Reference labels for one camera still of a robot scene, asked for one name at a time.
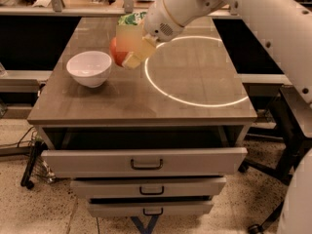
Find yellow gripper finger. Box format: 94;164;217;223
116;24;142;52
122;36;156;69

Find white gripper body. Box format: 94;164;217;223
143;0;183;42

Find red apple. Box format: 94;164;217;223
109;38;128;66

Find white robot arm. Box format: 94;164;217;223
110;0;312;104

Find white bowl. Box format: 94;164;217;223
66;51;112;88

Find green chip bag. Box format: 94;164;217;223
118;12;146;26

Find grey drawer cabinet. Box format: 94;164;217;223
29;18;256;204

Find top grey drawer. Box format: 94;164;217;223
42;147;247;178

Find grey drawer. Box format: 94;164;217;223
87;201;214;217
42;147;247;178
70;177;226;199

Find middle grey drawer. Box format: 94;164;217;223
70;177;226;199

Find bottom grey drawer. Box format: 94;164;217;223
87;201;214;217

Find black office chair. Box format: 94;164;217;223
237;85;312;234

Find metal shelf rail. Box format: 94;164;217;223
0;0;312;20

